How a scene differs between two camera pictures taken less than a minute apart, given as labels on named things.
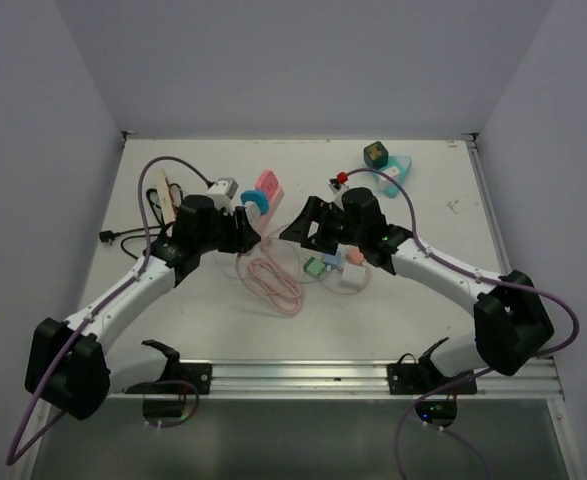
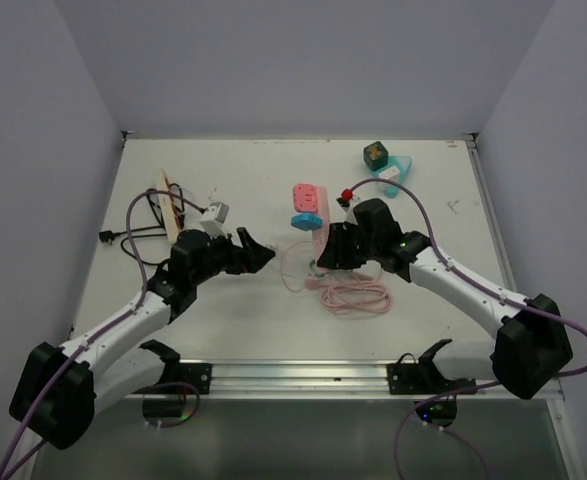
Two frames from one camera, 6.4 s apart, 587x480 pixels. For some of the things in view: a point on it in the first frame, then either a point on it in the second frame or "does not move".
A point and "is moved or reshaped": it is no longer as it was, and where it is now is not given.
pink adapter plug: [267, 180] → [305, 198]
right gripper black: [320, 211] → [335, 256]
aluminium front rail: [338, 381] does not move
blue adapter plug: [258, 197] is moved or reshaped
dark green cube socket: [376, 155] does not move
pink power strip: [269, 182] is moved or reshaped
